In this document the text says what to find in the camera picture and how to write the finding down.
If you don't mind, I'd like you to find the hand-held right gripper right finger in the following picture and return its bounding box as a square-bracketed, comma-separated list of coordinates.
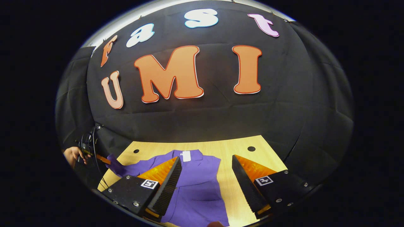
[232, 154, 316, 220]

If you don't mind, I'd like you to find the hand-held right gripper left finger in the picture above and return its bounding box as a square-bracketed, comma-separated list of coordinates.
[101, 156, 183, 221]

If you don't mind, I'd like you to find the purple knit cardigan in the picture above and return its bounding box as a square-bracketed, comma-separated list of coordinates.
[107, 149, 230, 227]

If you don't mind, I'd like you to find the black backdrop cloth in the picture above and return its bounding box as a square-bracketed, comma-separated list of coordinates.
[55, 0, 354, 196]

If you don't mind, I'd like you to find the black cable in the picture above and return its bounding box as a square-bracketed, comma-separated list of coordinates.
[80, 125, 109, 189]

